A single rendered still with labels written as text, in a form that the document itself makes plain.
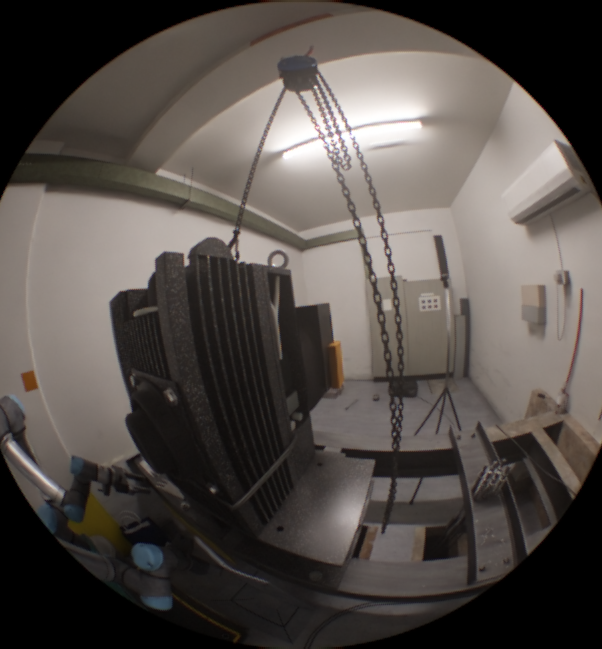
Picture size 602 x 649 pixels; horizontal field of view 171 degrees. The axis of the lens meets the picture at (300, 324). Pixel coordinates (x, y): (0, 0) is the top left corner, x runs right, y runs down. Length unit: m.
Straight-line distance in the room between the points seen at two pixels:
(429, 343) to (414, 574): 3.06
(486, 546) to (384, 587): 0.37
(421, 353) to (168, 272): 3.34
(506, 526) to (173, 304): 1.21
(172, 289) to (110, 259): 1.26
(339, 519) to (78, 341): 1.51
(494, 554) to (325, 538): 0.64
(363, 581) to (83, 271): 1.95
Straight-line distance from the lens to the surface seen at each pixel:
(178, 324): 0.33
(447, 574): 0.90
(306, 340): 0.68
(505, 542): 1.02
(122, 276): 1.56
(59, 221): 1.66
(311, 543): 0.64
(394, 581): 0.86
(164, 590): 0.65
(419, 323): 3.30
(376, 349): 3.36
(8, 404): 1.02
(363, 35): 1.33
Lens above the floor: 1.49
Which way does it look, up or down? 6 degrees down
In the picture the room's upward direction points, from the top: 8 degrees counter-clockwise
